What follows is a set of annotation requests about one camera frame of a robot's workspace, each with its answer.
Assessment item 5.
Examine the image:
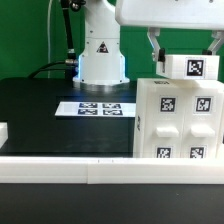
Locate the white thin cable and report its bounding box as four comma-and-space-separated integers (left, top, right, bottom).
47, 0, 54, 79

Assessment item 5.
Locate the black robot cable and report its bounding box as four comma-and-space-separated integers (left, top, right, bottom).
27, 0, 84, 81

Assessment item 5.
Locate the white cabinet top block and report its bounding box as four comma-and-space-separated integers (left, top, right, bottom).
156, 55, 220, 80

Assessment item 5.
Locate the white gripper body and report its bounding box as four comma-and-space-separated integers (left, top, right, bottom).
115, 0, 224, 30

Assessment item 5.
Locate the white front fence rail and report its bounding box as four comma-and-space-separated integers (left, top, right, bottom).
0, 157, 224, 184

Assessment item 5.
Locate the white fence rail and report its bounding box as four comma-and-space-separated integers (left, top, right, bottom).
0, 122, 8, 149
0, 157, 224, 184

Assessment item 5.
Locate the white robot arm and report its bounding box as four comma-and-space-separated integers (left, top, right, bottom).
73, 0, 224, 89

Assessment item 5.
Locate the white left fence rail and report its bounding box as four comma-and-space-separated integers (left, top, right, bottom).
0, 122, 8, 149

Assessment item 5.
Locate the white marker base sheet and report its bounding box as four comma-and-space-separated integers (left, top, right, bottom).
55, 102, 136, 117

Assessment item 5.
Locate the white cabinet body box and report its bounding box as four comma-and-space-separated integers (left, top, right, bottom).
133, 79, 222, 158

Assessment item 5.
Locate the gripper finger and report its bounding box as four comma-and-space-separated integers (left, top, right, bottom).
147, 27, 165, 70
202, 31, 224, 55

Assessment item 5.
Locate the white cabinet door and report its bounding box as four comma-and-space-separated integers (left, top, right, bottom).
181, 81, 224, 159
147, 87, 184, 158

